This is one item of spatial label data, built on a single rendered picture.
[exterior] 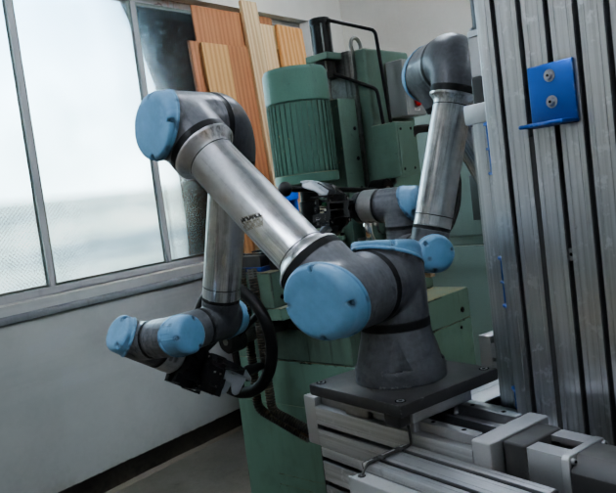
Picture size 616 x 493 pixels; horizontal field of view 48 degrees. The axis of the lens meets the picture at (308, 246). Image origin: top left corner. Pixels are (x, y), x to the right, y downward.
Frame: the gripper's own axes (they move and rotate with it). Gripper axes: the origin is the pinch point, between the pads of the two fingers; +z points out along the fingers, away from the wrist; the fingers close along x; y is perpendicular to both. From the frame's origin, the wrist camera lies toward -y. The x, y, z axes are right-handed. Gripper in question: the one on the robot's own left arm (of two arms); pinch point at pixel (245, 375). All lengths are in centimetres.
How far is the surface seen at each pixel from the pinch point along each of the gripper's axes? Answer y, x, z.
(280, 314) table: -16.9, -1.8, 7.1
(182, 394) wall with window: -10, -149, 100
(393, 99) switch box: -89, 3, 24
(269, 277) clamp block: -24.6, -3.7, 2.2
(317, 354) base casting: -11.6, -0.3, 21.7
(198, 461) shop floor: 17, -137, 110
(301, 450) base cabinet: 10.6, -10.4, 35.6
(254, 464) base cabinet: 16, -30, 40
